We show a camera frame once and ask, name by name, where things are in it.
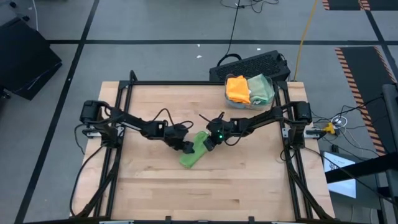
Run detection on bright green microfiber towel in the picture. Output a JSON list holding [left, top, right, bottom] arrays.
[[179, 130, 210, 169]]

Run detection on orange microfiber towel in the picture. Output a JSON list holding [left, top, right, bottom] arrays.
[[225, 75, 251, 105]]

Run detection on sage green microfiber towel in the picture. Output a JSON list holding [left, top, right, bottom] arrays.
[[247, 73, 275, 103]]

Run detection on clear plastic bin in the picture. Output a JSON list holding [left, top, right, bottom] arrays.
[[223, 73, 277, 110]]

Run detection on black perforated box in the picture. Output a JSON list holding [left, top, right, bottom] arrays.
[[208, 49, 291, 82]]

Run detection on black bar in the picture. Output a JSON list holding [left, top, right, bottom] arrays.
[[325, 152, 398, 184]]

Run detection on black hazard-striped floor mat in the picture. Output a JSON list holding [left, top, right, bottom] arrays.
[[335, 45, 398, 156], [322, 0, 398, 11]]

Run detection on black case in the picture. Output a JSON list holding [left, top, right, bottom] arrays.
[[0, 17, 62, 101]]

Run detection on black metal table frame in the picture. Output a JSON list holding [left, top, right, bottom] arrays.
[[70, 70, 335, 224]]

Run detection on black floor cable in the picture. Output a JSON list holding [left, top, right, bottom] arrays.
[[216, 0, 280, 67]]

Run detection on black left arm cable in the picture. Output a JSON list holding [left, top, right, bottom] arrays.
[[70, 124, 105, 216]]

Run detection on white cable bundle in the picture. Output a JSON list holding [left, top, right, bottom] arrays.
[[330, 114, 348, 128]]

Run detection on yellow cable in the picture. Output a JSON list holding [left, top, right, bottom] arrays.
[[292, 0, 318, 82]]

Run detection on black post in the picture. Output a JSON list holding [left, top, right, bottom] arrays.
[[381, 83, 398, 224]]

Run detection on white floor cable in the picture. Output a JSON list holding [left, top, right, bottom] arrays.
[[30, 0, 39, 31]]

